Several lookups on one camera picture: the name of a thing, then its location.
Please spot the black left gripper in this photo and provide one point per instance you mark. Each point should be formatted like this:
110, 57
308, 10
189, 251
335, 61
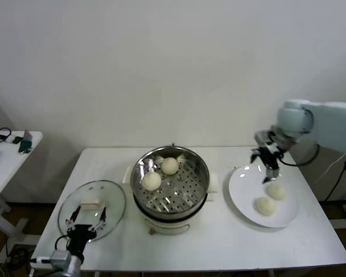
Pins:
80, 234

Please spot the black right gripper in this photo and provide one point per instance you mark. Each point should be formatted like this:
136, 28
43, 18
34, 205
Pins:
269, 158

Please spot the round glass pot lid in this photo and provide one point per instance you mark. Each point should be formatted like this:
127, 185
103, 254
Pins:
112, 202

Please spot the white steamed baozi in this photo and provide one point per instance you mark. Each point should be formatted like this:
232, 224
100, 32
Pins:
265, 206
276, 192
170, 166
151, 181

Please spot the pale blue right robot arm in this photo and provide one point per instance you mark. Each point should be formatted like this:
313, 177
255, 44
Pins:
328, 124

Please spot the perforated steel steamer basket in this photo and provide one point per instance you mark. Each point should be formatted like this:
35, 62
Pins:
184, 190

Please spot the large white plate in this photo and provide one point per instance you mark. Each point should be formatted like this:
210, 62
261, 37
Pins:
242, 196

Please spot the grey cabinet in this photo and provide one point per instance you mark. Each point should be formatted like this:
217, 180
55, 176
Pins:
314, 179

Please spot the white side table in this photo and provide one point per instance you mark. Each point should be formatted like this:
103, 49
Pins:
8, 173

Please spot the green hand tool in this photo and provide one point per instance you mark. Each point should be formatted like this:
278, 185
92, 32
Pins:
25, 145

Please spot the small white and dark device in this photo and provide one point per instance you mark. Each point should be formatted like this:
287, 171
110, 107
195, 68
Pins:
15, 139

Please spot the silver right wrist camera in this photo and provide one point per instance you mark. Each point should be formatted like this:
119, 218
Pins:
272, 140

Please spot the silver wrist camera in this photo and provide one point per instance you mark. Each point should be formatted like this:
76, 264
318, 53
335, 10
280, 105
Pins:
59, 257
272, 140

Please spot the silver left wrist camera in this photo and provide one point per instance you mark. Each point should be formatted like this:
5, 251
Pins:
59, 257

